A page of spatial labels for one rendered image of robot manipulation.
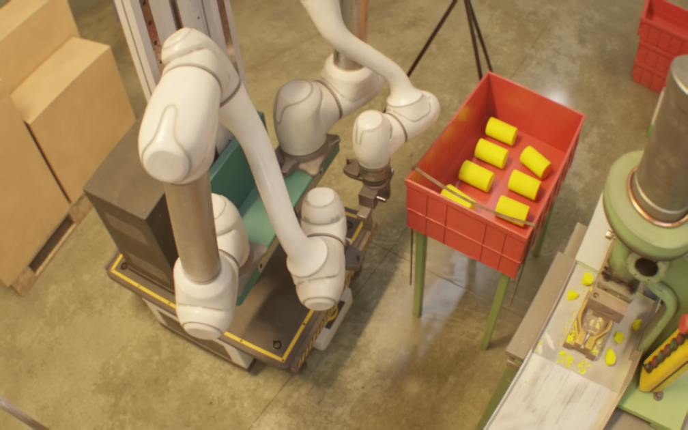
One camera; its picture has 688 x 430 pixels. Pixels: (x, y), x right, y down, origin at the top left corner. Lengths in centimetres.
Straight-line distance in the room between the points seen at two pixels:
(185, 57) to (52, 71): 193
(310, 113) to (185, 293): 69
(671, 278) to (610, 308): 15
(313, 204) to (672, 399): 102
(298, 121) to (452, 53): 190
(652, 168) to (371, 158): 96
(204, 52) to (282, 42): 264
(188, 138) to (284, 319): 123
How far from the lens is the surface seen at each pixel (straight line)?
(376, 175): 172
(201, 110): 103
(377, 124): 160
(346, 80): 186
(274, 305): 216
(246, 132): 127
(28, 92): 296
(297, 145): 189
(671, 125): 84
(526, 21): 404
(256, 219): 187
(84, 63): 290
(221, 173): 176
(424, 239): 199
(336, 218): 146
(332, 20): 150
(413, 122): 169
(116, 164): 205
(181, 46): 113
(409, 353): 239
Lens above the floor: 218
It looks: 52 degrees down
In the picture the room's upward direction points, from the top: 7 degrees counter-clockwise
